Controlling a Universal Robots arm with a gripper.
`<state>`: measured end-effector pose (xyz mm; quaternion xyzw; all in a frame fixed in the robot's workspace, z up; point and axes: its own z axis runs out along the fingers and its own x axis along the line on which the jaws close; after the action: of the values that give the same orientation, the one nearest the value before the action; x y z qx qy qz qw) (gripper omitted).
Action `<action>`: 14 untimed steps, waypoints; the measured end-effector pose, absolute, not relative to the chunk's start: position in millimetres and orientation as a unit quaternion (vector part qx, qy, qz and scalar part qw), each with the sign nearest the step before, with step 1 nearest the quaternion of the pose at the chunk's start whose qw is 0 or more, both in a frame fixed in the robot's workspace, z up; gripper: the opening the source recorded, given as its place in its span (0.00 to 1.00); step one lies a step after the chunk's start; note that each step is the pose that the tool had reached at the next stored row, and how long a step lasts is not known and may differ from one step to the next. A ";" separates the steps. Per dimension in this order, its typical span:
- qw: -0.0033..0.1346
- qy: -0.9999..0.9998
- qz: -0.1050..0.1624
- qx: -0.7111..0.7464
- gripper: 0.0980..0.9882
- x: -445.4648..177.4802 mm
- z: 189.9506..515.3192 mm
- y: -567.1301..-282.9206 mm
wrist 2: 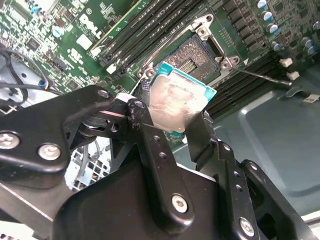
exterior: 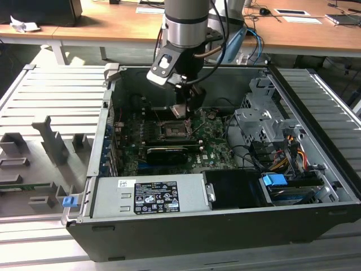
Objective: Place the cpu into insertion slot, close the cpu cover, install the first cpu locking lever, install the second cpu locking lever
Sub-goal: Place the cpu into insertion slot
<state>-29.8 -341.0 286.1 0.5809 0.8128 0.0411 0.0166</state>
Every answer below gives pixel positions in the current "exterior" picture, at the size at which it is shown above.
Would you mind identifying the silver topped CPU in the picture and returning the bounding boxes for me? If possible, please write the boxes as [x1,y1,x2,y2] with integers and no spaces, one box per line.
[170,103,188,119]

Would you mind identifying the metal wire locking lever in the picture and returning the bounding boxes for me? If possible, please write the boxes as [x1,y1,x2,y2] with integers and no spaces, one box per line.
[193,116,212,134]
[148,99,163,125]

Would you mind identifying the CPU socket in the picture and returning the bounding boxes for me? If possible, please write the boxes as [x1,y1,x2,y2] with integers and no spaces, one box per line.
[157,118,197,141]

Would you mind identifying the blue expansion slot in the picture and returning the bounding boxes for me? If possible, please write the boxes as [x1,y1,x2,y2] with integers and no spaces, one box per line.
[137,161,186,172]

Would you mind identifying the silver perforated drive cage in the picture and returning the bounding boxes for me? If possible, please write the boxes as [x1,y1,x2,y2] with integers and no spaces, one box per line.
[232,77,304,147]

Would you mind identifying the green motherboard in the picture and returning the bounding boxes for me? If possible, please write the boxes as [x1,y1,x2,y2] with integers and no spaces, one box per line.
[112,107,240,176]

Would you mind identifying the black graphics card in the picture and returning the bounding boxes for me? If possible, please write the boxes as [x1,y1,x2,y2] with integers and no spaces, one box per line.
[146,145,189,166]

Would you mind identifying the wooden desk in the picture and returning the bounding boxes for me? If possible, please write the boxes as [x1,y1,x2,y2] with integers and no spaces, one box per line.
[0,0,361,65]

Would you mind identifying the white paper sheet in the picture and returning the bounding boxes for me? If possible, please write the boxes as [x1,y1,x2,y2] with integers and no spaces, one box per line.
[283,16,323,25]

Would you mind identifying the hard disk in blue carrier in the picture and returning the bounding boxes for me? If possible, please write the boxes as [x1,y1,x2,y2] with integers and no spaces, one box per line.
[261,173,324,206]

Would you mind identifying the grey power supply unit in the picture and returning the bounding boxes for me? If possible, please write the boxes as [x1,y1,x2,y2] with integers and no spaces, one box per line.
[90,173,212,220]

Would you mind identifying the grey parts rack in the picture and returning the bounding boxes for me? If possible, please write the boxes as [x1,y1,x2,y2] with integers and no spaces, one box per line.
[0,114,96,220]

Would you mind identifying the grey flat notebook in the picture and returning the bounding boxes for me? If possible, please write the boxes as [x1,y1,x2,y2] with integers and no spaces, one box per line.
[325,12,361,27]

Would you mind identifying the black monitor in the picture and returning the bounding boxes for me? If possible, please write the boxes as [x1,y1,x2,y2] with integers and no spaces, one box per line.
[0,0,83,28]

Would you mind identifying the black PC case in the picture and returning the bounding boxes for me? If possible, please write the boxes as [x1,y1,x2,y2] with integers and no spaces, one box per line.
[60,63,361,263]

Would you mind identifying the crumpled white paper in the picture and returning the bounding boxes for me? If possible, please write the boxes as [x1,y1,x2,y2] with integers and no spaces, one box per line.
[10,15,41,34]

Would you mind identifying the green RAM stick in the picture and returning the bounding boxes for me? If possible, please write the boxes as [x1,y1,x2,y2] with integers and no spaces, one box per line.
[0,183,52,191]

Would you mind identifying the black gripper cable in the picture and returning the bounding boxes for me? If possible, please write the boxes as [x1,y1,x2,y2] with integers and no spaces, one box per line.
[184,0,229,85]

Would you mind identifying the black bracket with camera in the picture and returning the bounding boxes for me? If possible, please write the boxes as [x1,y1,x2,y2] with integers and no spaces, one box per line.
[146,46,183,87]

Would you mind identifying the black plastic air duct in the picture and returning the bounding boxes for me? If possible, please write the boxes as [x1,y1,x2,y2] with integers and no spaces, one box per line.
[202,169,271,211]

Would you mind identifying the yellow red power wires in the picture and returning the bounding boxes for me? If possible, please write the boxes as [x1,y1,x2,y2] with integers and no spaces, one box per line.
[269,134,310,172]

